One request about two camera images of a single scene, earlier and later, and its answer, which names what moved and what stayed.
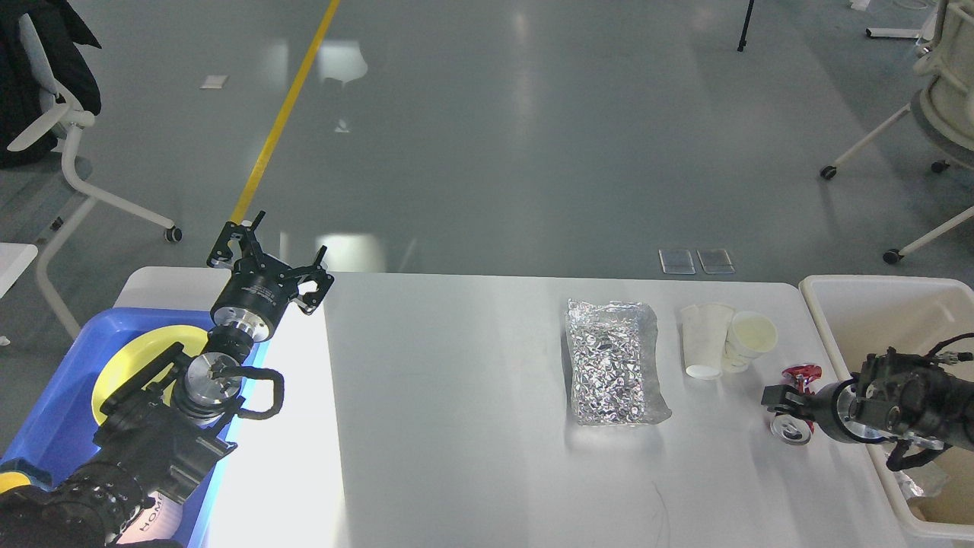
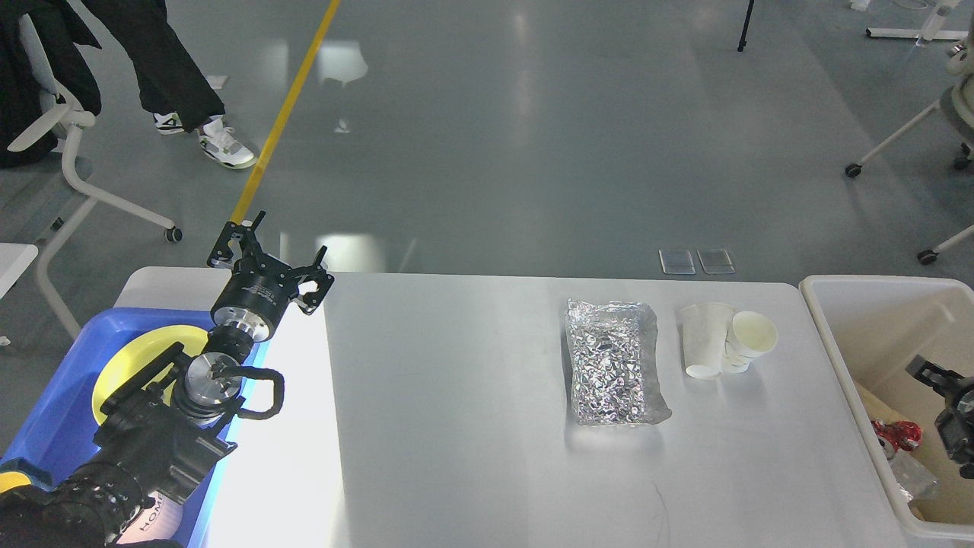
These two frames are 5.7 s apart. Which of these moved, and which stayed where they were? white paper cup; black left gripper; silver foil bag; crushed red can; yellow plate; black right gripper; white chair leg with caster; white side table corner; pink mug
Moved: white chair leg with caster; crushed red can; black right gripper
Stayed: yellow plate; white paper cup; pink mug; white side table corner; silver foil bag; black left gripper
